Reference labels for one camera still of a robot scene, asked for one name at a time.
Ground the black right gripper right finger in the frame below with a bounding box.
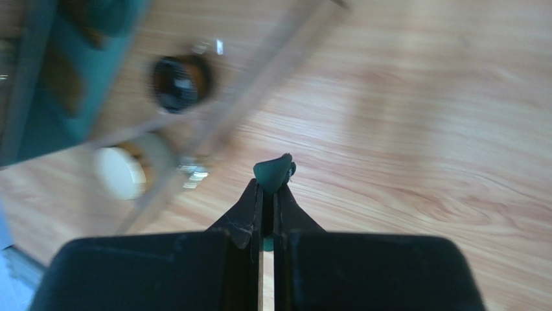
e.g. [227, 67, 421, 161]
[273, 185, 324, 310]

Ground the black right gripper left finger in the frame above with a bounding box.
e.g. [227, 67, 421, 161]
[208, 179, 264, 310]

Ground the dark green powder puff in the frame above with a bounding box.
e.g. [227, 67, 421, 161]
[253, 153, 297, 194]

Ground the gold lid glass jar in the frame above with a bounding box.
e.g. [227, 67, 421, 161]
[93, 133, 177, 200]

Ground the dark brown round jar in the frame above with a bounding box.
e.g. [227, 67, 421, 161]
[150, 54, 214, 114]

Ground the teal drawer organizer box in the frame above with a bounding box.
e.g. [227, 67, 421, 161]
[1, 1, 150, 167]

